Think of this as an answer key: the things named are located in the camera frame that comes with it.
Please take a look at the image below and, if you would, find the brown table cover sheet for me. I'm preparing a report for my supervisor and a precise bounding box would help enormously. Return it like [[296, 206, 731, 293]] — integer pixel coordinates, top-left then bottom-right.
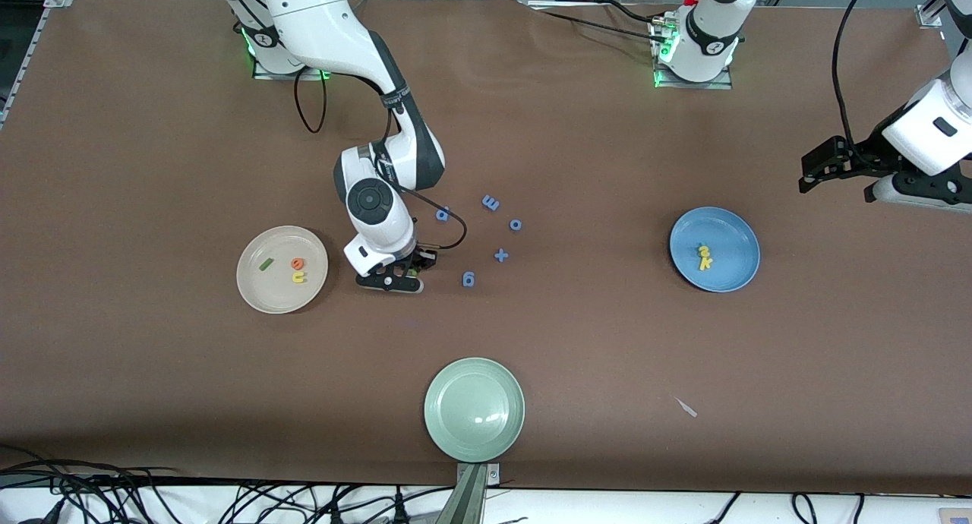
[[0, 0, 972, 496]]

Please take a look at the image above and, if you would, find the beige brown plate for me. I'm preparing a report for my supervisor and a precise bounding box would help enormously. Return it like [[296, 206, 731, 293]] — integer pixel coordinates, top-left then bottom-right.
[[236, 226, 330, 314]]

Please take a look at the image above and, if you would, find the blue plate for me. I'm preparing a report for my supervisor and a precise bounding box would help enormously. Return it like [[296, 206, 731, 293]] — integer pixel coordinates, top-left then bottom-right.
[[669, 207, 761, 293]]

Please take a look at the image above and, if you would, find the pale green plate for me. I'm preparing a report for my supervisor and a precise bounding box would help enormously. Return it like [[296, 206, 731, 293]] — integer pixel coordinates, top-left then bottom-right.
[[424, 358, 526, 463]]

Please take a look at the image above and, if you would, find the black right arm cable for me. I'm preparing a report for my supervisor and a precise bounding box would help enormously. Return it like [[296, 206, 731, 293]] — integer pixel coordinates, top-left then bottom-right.
[[293, 68, 467, 251]]

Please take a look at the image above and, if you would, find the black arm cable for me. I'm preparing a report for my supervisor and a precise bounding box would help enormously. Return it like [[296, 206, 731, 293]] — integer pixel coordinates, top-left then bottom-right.
[[293, 68, 467, 251], [833, 0, 876, 154]]

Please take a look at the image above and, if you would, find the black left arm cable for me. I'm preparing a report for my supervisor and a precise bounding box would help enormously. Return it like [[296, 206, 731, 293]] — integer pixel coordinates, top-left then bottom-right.
[[833, 0, 876, 154]]

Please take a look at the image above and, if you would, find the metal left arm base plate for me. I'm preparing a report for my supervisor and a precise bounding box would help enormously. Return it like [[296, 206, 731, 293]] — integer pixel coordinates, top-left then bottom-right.
[[653, 15, 734, 90]]

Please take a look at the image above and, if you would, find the aluminium frame profile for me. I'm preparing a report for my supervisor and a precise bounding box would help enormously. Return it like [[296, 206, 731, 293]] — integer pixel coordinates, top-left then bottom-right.
[[0, 0, 74, 124], [915, 0, 959, 28]]

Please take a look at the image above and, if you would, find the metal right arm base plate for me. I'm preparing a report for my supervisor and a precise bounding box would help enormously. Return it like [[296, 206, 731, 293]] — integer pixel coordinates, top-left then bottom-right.
[[252, 23, 336, 80]]

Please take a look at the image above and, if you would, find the black cable tangle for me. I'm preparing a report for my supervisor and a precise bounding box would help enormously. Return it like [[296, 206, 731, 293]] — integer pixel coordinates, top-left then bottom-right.
[[228, 480, 456, 524], [0, 444, 179, 524]]

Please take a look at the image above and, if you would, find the black cable on table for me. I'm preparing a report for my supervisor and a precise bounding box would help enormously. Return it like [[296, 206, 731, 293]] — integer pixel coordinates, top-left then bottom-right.
[[528, 0, 669, 43]]

